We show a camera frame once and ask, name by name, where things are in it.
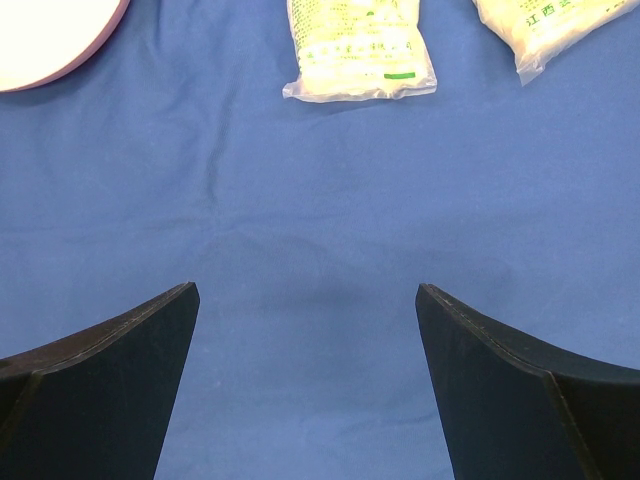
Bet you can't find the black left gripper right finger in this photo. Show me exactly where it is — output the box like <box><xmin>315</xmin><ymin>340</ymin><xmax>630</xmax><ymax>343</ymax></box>
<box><xmin>415</xmin><ymin>284</ymin><xmax>639</xmax><ymax>479</ymax></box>

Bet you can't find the blue surgical drape cloth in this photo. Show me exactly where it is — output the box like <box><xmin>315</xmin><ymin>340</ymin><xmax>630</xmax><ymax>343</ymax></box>
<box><xmin>1</xmin><ymin>1</ymin><xmax>639</xmax><ymax>479</ymax></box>

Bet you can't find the green gauze packet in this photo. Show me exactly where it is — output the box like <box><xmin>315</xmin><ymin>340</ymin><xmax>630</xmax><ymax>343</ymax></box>
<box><xmin>474</xmin><ymin>0</ymin><xmax>639</xmax><ymax>86</ymax></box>
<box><xmin>282</xmin><ymin>0</ymin><xmax>437</xmax><ymax>103</ymax></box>

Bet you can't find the pink plastic plate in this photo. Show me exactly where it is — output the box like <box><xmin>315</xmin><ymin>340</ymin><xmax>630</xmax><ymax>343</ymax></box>
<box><xmin>1</xmin><ymin>1</ymin><xmax>129</xmax><ymax>92</ymax></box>

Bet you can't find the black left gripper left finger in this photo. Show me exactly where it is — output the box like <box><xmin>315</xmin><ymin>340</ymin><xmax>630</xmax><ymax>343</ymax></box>
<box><xmin>1</xmin><ymin>282</ymin><xmax>200</xmax><ymax>479</ymax></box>

